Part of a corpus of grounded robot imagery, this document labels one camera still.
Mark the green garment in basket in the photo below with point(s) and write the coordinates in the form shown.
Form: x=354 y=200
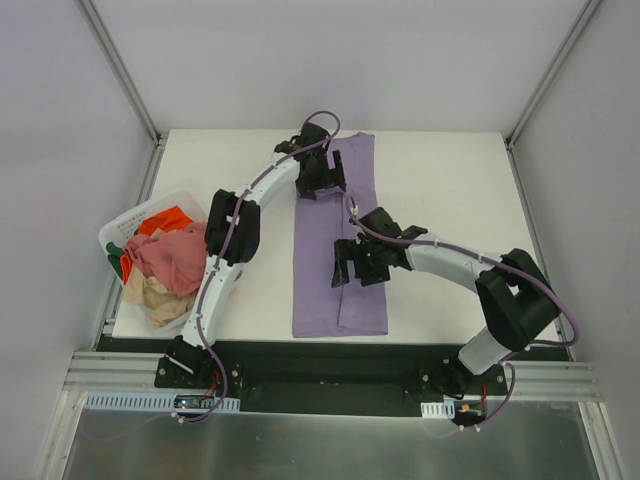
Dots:
x=114 y=254

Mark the right white slotted cable duct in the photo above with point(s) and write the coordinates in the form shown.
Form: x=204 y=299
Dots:
x=438 y=410

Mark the aluminium frame post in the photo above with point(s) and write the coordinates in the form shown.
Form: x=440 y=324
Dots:
x=569 y=42
x=121 y=73

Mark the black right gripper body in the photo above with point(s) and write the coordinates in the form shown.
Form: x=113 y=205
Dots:
x=355 y=262

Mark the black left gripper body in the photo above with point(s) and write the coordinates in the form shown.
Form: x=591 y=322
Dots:
x=320 y=181

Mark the aluminium extrusion rail left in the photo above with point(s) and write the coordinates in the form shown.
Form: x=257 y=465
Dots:
x=111 y=371

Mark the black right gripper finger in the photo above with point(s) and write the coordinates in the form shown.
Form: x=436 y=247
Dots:
x=368 y=277
x=344 y=262

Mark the white plastic laundry basket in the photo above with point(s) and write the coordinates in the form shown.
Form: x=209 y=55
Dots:
x=131 y=319

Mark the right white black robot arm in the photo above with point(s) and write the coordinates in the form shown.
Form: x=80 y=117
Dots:
x=515 y=298

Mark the lavender purple t-shirt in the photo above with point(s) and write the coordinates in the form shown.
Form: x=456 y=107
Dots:
x=319 y=310

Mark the orange t-shirt in basket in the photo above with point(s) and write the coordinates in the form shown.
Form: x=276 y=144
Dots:
x=168 y=220

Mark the left aluminium frame post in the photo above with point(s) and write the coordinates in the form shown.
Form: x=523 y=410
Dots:
x=121 y=73

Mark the right aluminium frame post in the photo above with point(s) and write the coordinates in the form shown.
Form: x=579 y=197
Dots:
x=569 y=42

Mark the white slotted cable duct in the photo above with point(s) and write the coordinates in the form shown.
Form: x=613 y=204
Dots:
x=159 y=402
x=438 y=410

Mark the left white slotted cable duct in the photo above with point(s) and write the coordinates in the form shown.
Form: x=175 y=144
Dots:
x=159 y=402

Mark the aluminium extrusion rail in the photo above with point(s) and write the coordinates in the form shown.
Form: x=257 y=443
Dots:
x=111 y=371
x=556 y=381

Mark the aluminium extrusion rail right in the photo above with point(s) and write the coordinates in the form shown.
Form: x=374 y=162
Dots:
x=556 y=381

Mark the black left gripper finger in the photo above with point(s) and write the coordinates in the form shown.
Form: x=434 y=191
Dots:
x=336 y=173
x=309 y=193

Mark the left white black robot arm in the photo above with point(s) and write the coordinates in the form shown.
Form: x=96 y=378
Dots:
x=232 y=237

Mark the pink t-shirt in basket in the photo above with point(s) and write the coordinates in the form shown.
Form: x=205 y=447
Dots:
x=177 y=259

